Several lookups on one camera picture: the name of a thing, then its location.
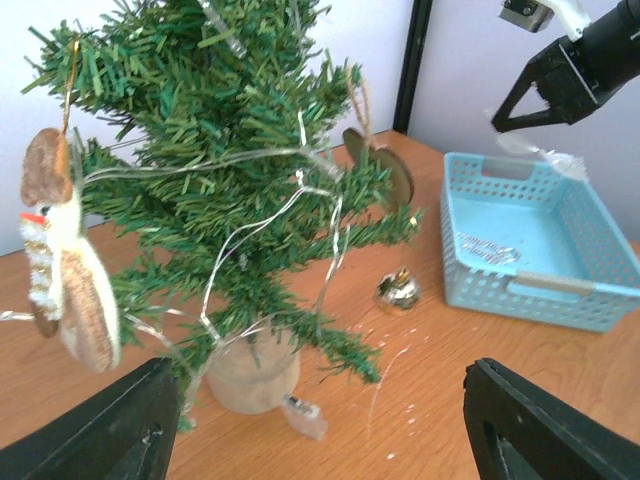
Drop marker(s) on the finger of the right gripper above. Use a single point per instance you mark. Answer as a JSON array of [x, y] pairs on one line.
[[527, 105]]

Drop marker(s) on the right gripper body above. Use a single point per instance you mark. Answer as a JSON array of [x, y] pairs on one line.
[[569, 93]]

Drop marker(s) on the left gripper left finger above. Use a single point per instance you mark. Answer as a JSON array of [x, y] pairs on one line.
[[125, 431]]

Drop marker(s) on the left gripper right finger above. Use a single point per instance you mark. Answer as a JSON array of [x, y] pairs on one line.
[[518, 430]]

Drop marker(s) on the white mesh bow ornament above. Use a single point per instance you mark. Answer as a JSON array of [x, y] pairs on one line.
[[565, 164]]

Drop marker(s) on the brown pinecone ornament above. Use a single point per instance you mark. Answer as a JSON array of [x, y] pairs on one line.
[[363, 147]]

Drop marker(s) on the clear battery box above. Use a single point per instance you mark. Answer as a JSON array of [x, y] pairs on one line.
[[305, 417]]

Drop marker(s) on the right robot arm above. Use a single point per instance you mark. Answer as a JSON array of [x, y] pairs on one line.
[[609, 49]]

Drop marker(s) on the small green christmas tree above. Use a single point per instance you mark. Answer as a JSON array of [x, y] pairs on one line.
[[232, 182]]

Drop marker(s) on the light blue plastic basket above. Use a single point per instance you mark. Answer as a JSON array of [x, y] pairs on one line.
[[576, 268]]

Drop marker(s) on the silver script word ornament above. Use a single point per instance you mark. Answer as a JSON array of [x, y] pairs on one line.
[[490, 252]]

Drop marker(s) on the gold disco ball ornament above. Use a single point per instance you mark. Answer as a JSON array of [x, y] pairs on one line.
[[398, 292]]

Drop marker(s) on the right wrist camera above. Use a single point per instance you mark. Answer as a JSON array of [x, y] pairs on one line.
[[535, 15]]

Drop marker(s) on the right back frame post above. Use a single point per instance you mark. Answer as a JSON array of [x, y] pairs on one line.
[[412, 59]]

